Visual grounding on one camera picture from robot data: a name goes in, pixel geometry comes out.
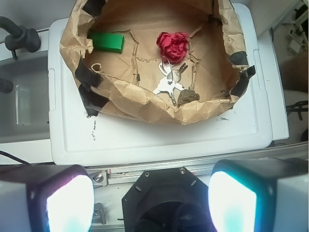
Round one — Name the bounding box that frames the gripper left finger with pad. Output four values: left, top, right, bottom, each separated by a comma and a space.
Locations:
0, 164, 94, 232

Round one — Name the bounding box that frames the gripper right finger with pad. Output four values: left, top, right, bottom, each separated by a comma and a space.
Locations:
208, 158, 309, 232

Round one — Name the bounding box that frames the green block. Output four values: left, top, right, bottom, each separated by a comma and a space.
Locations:
88, 31, 125, 53

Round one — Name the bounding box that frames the white plastic lid tray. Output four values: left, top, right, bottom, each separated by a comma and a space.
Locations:
48, 3, 273, 166

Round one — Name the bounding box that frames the brown rock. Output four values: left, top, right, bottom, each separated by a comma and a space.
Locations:
178, 89, 200, 106

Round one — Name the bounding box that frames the brown paper bag bin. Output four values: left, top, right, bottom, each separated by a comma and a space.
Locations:
60, 0, 255, 125

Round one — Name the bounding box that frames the bunch of silver keys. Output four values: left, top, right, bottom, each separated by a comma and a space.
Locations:
153, 59, 188, 106

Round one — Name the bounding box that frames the metal corner bracket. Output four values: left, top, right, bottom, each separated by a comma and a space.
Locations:
92, 171, 108, 188

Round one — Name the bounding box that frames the aluminium extrusion rail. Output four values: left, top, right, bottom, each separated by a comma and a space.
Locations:
86, 141, 309, 188

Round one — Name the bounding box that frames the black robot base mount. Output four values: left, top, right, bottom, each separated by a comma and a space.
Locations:
122, 167, 216, 232

